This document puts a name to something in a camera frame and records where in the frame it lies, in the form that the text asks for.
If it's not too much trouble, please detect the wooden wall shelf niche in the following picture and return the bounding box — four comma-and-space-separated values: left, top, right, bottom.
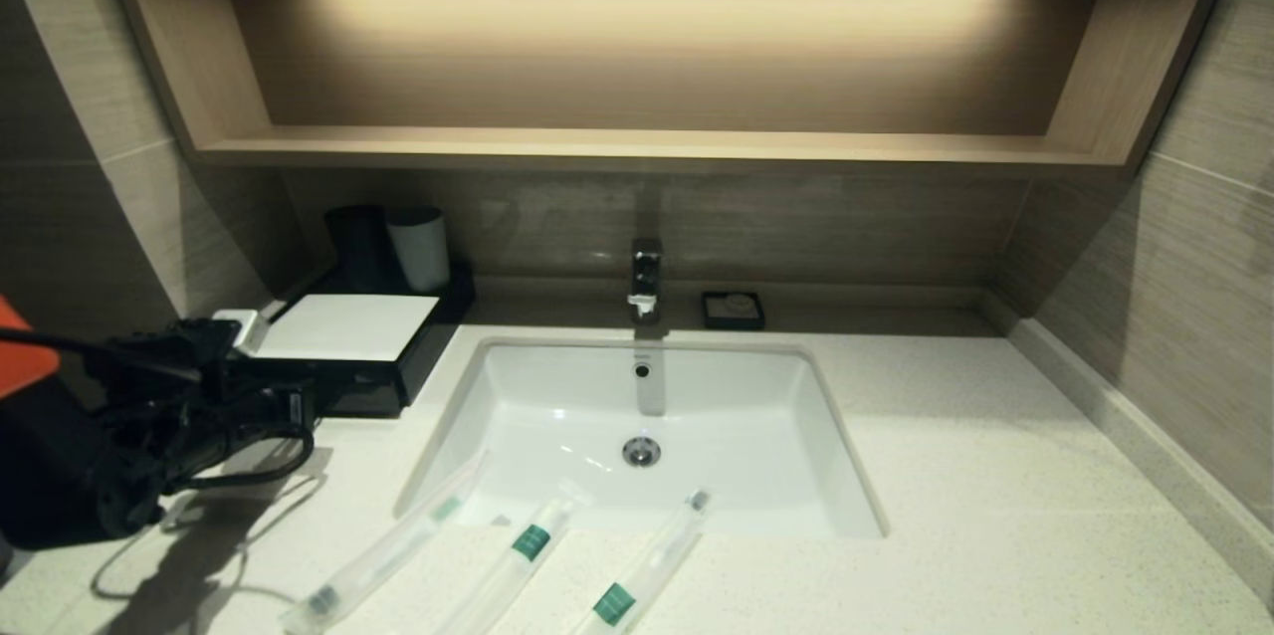
119, 0, 1205, 180

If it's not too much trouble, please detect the chrome faucet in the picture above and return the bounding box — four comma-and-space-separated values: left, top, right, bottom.
627, 237, 666, 325

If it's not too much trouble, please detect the white cup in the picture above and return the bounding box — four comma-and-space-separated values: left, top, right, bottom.
385, 206, 454, 295

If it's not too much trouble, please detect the green-banded pack, grey-bristled toothbrush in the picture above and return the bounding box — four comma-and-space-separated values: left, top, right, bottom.
569, 488, 713, 635

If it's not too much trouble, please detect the green-banded pack, white tube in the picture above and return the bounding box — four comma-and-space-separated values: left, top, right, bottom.
433, 481, 595, 635

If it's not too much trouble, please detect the white sink basin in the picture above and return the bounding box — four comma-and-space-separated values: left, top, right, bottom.
395, 336, 887, 541

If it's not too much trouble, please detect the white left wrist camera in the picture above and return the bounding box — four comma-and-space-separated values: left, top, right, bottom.
212, 310, 268, 355

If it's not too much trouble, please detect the white card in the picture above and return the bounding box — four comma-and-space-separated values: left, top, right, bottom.
254, 294, 441, 363

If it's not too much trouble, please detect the clear pack with dark toothbrush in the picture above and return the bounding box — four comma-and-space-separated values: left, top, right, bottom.
281, 451, 494, 635

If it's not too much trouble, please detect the black soap dish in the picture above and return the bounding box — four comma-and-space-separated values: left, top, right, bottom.
701, 291, 766, 331

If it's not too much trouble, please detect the black amenity box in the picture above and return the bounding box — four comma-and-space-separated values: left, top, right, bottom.
254, 262, 477, 412

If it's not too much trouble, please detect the black cable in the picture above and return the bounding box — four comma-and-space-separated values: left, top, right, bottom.
164, 421, 319, 497

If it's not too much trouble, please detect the black cup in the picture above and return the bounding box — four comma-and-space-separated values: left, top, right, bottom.
324, 204, 395, 294

